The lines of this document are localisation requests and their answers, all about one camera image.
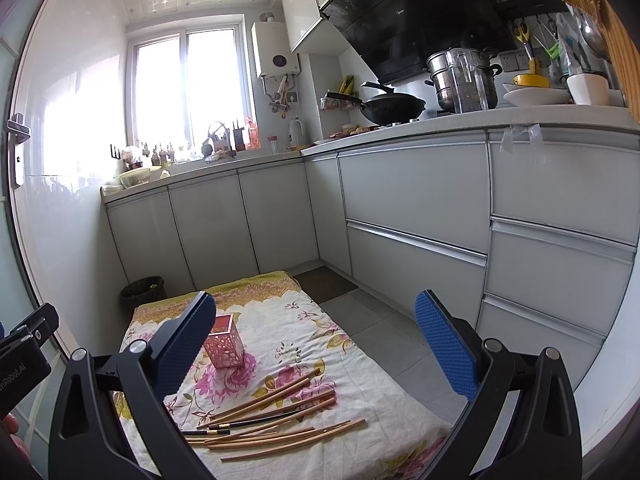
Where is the dark floor mat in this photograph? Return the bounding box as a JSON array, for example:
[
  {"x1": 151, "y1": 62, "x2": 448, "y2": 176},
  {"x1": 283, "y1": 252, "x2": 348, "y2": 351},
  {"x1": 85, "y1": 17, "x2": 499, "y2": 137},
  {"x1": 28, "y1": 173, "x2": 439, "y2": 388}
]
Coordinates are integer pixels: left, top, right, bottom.
[{"x1": 294, "y1": 266, "x2": 357, "y2": 304}]

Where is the door handle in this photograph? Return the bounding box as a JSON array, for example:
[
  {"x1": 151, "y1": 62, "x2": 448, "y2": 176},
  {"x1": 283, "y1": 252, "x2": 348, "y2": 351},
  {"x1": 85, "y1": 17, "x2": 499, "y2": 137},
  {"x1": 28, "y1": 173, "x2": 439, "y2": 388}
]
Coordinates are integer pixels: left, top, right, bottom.
[{"x1": 6, "y1": 113, "x2": 32, "y2": 188}]

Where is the black wok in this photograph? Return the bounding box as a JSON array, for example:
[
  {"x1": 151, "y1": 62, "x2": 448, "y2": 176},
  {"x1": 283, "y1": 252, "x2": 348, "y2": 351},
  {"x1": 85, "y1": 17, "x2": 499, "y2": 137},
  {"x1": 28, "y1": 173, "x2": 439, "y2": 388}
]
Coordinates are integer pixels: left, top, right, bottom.
[{"x1": 326, "y1": 81, "x2": 425, "y2": 127}]

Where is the black chopstick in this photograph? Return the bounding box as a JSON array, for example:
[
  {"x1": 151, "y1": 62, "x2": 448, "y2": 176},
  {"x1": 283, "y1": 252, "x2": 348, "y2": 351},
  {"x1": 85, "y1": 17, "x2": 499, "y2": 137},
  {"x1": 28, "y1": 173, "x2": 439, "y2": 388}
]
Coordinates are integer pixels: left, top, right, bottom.
[{"x1": 181, "y1": 408, "x2": 302, "y2": 437}]

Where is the pink perforated utensil holder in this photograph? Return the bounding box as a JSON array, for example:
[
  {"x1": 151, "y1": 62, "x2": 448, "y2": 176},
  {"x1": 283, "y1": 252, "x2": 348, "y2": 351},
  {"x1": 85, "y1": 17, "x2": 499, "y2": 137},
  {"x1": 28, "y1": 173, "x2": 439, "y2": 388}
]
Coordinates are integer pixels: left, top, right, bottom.
[{"x1": 203, "y1": 314, "x2": 244, "y2": 368}]

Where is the stainless steel steamer pot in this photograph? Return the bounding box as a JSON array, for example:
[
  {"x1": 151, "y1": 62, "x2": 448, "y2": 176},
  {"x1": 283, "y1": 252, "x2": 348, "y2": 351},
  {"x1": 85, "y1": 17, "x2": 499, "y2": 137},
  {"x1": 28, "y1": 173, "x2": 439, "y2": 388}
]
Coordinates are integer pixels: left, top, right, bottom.
[{"x1": 425, "y1": 48, "x2": 502, "y2": 114}]

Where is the wooden chopstick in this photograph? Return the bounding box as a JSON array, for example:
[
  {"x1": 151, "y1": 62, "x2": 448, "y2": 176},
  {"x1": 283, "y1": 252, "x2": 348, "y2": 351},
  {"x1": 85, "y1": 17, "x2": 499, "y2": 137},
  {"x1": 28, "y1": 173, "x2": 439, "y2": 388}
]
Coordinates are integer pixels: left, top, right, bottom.
[
  {"x1": 220, "y1": 419, "x2": 366, "y2": 463},
  {"x1": 204, "y1": 396, "x2": 336, "y2": 444},
  {"x1": 209, "y1": 375, "x2": 311, "y2": 424},
  {"x1": 186, "y1": 419, "x2": 367, "y2": 448},
  {"x1": 198, "y1": 370, "x2": 319, "y2": 430},
  {"x1": 207, "y1": 389, "x2": 335, "y2": 430}
]

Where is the window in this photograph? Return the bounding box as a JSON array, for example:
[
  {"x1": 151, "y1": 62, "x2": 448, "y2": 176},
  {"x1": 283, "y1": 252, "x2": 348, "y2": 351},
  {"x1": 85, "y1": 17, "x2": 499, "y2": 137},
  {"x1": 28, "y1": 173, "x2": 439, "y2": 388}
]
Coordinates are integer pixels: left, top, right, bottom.
[{"x1": 126, "y1": 15, "x2": 259, "y2": 157}]

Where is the floral cloth mat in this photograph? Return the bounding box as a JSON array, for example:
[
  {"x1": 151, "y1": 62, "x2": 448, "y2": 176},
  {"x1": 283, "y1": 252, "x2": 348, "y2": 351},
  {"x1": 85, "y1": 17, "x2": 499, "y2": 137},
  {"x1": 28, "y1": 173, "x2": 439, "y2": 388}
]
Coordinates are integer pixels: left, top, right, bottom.
[{"x1": 112, "y1": 270, "x2": 454, "y2": 480}]

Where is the white plate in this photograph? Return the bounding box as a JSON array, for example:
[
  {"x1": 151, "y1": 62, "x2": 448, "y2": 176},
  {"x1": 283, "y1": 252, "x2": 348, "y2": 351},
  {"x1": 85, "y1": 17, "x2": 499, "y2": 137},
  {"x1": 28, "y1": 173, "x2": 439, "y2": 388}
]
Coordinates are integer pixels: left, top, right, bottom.
[{"x1": 503, "y1": 86, "x2": 572, "y2": 107}]

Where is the black waste bin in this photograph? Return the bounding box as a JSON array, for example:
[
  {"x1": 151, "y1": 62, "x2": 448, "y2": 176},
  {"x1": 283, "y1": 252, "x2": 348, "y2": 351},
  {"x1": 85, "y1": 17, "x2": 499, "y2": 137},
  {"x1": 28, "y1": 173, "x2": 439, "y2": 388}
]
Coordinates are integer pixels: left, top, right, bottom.
[{"x1": 119, "y1": 276, "x2": 167, "y2": 311}]

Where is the black range hood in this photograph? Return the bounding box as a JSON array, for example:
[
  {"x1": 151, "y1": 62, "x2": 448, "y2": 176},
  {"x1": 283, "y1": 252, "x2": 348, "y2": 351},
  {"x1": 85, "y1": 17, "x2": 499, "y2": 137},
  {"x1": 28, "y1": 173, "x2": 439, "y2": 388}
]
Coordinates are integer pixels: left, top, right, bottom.
[{"x1": 319, "y1": 0, "x2": 557, "y2": 86}]

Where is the white plastic jug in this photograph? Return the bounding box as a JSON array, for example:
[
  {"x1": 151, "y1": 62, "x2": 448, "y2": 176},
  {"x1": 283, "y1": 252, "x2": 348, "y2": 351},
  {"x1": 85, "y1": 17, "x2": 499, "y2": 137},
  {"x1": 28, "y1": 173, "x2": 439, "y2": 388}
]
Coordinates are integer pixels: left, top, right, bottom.
[{"x1": 288, "y1": 117, "x2": 306, "y2": 150}]

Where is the white ceramic cup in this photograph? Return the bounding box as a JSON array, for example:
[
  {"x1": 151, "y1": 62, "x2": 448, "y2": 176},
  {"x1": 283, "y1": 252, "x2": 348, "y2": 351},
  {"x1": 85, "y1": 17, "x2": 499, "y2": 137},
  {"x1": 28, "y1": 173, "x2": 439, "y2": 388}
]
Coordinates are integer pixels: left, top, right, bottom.
[{"x1": 566, "y1": 73, "x2": 610, "y2": 106}]

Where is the white water heater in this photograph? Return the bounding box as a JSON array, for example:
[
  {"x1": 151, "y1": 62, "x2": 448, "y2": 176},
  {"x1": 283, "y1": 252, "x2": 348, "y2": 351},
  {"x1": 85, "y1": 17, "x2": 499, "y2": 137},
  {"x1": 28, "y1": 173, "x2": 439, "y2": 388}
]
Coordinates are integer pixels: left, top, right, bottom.
[{"x1": 250, "y1": 21, "x2": 300, "y2": 77}]

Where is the person left hand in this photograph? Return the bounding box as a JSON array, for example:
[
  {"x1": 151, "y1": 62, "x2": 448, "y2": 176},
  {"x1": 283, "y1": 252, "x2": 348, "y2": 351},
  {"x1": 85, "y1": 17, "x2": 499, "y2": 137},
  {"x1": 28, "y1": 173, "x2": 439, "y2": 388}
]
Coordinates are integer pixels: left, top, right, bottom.
[{"x1": 1, "y1": 413, "x2": 32, "y2": 463}]

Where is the yellow bowl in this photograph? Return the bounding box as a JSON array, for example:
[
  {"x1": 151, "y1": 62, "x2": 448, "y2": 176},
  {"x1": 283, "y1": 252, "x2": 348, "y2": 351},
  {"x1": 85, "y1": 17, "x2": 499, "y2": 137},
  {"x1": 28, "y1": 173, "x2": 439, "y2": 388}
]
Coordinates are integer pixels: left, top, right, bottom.
[{"x1": 513, "y1": 74, "x2": 550, "y2": 88}]

